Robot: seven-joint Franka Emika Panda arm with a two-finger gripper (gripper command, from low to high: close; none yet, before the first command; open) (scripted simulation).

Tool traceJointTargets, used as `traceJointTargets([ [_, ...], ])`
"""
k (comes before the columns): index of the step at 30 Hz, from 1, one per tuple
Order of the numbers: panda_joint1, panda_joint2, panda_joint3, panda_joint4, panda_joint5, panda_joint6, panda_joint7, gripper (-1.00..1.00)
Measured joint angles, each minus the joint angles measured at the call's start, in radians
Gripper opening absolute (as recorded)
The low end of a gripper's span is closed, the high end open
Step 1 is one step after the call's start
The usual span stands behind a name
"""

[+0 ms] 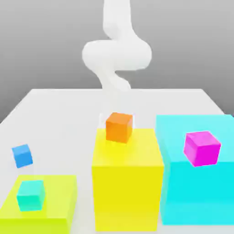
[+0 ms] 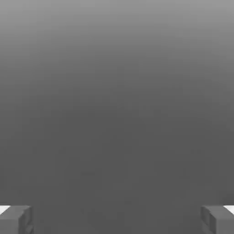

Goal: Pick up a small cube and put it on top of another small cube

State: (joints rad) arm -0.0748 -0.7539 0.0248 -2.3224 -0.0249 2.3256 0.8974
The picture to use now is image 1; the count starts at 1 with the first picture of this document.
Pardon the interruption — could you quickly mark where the small orange cube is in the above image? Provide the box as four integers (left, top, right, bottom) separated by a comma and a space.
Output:
105, 112, 133, 144

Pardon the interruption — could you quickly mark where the small magenta cube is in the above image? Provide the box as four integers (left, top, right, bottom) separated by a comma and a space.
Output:
183, 131, 222, 167

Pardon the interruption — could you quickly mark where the small blue cube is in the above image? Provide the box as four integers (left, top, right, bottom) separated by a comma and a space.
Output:
11, 144, 34, 169

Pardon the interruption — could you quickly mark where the small teal cube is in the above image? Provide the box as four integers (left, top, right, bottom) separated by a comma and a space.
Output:
16, 180, 46, 212

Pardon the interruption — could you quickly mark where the large yellow box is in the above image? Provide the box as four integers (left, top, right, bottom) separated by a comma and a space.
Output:
91, 128, 165, 232

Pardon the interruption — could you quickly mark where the large cyan box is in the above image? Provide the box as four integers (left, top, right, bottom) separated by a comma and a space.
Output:
155, 114, 234, 226

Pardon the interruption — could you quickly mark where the large lime box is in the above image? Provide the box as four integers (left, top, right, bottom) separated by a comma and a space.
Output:
0, 175, 77, 234

